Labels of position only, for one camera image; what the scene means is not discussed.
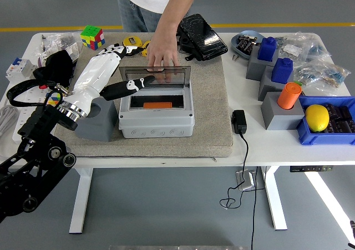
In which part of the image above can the black zip pouch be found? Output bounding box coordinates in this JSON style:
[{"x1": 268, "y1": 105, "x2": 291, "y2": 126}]
[{"x1": 176, "y1": 13, "x2": 229, "y2": 62}]

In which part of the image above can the white circuit breaker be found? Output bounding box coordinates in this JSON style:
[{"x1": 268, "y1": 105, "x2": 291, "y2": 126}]
[{"x1": 6, "y1": 57, "x2": 37, "y2": 83}]

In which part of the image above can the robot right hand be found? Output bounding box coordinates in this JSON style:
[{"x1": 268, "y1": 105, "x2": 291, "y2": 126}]
[{"x1": 348, "y1": 220, "x2": 355, "y2": 249}]

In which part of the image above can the orange cylinder battery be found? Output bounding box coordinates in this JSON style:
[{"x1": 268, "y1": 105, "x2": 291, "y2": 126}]
[
  {"x1": 143, "y1": 101, "x2": 173, "y2": 110},
  {"x1": 277, "y1": 82, "x2": 302, "y2": 110}
]

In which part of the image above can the blue plastic block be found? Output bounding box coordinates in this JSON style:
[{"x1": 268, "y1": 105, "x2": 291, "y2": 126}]
[
  {"x1": 271, "y1": 57, "x2": 294, "y2": 85},
  {"x1": 257, "y1": 36, "x2": 280, "y2": 62}
]

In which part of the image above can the large clear bag of parts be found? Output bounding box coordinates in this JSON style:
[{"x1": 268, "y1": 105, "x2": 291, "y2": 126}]
[{"x1": 293, "y1": 58, "x2": 352, "y2": 90}]

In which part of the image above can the small colourful puzzle cube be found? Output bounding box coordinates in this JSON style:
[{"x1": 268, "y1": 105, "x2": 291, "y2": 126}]
[{"x1": 45, "y1": 91, "x2": 64, "y2": 106}]

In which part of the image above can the grey block with round hole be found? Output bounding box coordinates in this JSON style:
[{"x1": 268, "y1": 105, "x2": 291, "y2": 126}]
[
  {"x1": 74, "y1": 96, "x2": 119, "y2": 142},
  {"x1": 260, "y1": 91, "x2": 306, "y2": 131}
]

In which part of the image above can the silver metal box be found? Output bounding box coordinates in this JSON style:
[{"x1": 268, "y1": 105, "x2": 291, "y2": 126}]
[{"x1": 235, "y1": 170, "x2": 255, "y2": 192}]

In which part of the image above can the white switch module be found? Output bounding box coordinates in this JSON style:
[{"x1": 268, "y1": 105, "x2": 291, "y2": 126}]
[{"x1": 65, "y1": 43, "x2": 81, "y2": 62}]

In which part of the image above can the hanging black cable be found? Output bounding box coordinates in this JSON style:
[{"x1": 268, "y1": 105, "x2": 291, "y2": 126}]
[{"x1": 251, "y1": 166, "x2": 268, "y2": 250}]

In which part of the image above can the black cloth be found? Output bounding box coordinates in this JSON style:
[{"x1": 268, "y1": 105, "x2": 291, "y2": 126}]
[{"x1": 32, "y1": 49, "x2": 79, "y2": 89}]

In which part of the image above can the grey electrical box with lid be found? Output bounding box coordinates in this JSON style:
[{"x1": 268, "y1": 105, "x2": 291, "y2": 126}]
[{"x1": 118, "y1": 65, "x2": 195, "y2": 139}]

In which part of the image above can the large colourful puzzle cube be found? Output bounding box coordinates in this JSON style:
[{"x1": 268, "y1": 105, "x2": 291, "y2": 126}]
[{"x1": 80, "y1": 25, "x2": 106, "y2": 51}]

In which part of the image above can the clear bag with white label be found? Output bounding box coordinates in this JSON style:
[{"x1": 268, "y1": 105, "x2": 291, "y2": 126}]
[{"x1": 278, "y1": 31, "x2": 317, "y2": 64}]

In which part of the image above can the grey block holder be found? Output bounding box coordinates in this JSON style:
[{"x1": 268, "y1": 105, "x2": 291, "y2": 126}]
[
  {"x1": 246, "y1": 46, "x2": 279, "y2": 81},
  {"x1": 257, "y1": 65, "x2": 295, "y2": 102}
]

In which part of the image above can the white table leg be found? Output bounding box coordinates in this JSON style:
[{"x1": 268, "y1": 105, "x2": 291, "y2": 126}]
[
  {"x1": 68, "y1": 167, "x2": 94, "y2": 234},
  {"x1": 262, "y1": 166, "x2": 288, "y2": 231}
]

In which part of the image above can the blue-grey dish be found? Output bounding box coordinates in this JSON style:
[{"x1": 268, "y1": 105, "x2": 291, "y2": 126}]
[{"x1": 231, "y1": 30, "x2": 267, "y2": 60}]

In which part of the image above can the blue plastic bin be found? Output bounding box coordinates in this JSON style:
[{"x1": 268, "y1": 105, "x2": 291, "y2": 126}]
[{"x1": 296, "y1": 95, "x2": 355, "y2": 146}]

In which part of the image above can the grey-brown mat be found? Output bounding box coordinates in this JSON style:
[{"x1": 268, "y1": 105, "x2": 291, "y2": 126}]
[{"x1": 52, "y1": 33, "x2": 234, "y2": 159}]

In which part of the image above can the clear bag of blue parts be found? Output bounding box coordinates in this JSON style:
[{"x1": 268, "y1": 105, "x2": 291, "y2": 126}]
[{"x1": 309, "y1": 43, "x2": 333, "y2": 67}]

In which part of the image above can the white power strip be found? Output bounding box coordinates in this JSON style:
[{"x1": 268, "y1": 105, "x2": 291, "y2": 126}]
[{"x1": 12, "y1": 86, "x2": 49, "y2": 144}]

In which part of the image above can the yellow tape measure with strap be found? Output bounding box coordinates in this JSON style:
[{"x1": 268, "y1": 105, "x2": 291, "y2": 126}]
[{"x1": 123, "y1": 36, "x2": 144, "y2": 50}]

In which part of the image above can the black table control panel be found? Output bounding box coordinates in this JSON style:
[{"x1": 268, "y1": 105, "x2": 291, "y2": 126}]
[{"x1": 290, "y1": 165, "x2": 334, "y2": 174}]

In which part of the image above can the thin black adapter cord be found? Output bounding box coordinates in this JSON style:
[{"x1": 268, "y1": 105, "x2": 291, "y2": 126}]
[{"x1": 219, "y1": 132, "x2": 250, "y2": 210}]

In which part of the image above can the black power adapter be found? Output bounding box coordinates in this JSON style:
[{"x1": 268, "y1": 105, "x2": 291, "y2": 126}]
[{"x1": 231, "y1": 109, "x2": 248, "y2": 135}]

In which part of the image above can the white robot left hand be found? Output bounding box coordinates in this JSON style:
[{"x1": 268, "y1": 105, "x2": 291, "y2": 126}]
[{"x1": 63, "y1": 43, "x2": 156, "y2": 117}]

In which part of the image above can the yellow lemon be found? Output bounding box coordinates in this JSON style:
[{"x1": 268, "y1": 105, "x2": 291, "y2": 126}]
[{"x1": 305, "y1": 104, "x2": 330, "y2": 132}]

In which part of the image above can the clear bag of dark parts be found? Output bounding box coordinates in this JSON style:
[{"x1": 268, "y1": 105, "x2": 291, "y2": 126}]
[{"x1": 41, "y1": 32, "x2": 84, "y2": 64}]

